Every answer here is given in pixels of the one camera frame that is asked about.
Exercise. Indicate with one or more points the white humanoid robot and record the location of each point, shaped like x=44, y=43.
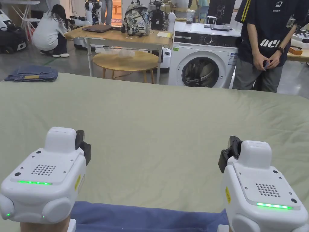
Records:
x=93, y=12

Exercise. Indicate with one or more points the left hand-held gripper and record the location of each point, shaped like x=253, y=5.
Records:
x=45, y=178

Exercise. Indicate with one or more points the person's left hand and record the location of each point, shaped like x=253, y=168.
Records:
x=43, y=226

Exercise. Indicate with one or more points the black wheeled case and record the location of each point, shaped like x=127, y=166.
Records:
x=12, y=39

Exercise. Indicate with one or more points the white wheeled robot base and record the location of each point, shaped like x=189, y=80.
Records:
x=166, y=56

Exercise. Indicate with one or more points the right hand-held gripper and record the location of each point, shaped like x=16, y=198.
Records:
x=260, y=183

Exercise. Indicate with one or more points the folded blue jeans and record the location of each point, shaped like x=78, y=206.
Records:
x=31, y=73

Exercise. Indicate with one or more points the bed with pale green sheet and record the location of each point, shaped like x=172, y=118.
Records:
x=154, y=125

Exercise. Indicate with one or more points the white washing machine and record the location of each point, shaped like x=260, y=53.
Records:
x=205, y=60

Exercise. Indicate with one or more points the black humanoid robot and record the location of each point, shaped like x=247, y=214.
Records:
x=158, y=14

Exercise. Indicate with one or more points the dark blue shirt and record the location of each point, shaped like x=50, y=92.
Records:
x=149, y=218

